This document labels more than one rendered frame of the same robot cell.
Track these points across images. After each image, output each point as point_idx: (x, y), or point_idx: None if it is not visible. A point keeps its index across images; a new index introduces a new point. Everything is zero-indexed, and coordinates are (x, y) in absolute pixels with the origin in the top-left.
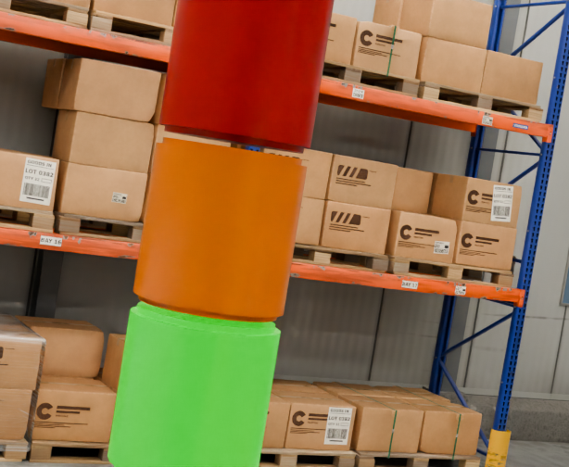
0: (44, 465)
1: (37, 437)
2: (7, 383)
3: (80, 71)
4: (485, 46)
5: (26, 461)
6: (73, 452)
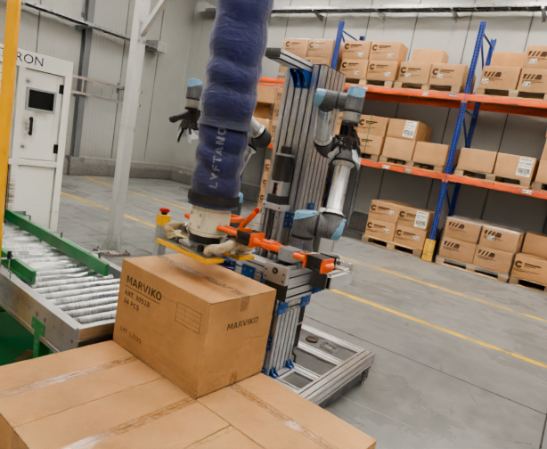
0: (513, 285)
1: (514, 274)
2: (501, 248)
3: None
4: None
5: (507, 282)
6: (536, 288)
